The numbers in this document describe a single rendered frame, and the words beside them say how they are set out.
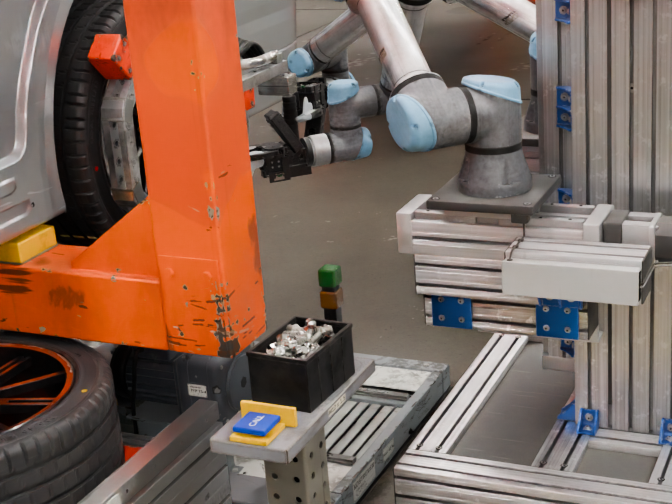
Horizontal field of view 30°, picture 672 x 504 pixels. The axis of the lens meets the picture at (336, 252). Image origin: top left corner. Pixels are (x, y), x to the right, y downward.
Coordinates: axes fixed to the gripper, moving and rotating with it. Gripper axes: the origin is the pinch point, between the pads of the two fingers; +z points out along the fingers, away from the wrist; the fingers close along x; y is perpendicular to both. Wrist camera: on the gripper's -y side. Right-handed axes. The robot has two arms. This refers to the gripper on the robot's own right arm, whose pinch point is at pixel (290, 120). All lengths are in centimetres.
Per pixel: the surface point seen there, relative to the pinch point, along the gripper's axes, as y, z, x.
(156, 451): -44, 95, 11
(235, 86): 24, 64, 21
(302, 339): -26, 73, 35
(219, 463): -58, 73, 12
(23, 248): -11, 73, -32
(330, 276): -18, 58, 35
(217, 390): -50, 56, 3
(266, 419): -35, 91, 35
